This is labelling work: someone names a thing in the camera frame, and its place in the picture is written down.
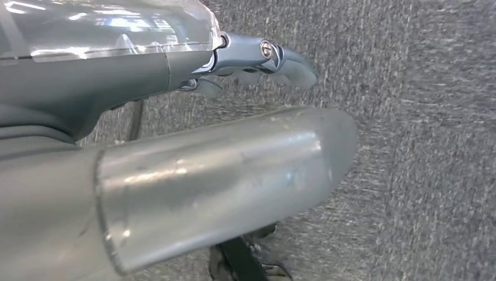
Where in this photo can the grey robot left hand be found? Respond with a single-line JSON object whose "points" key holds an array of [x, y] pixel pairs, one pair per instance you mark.
{"points": [[193, 186]]}

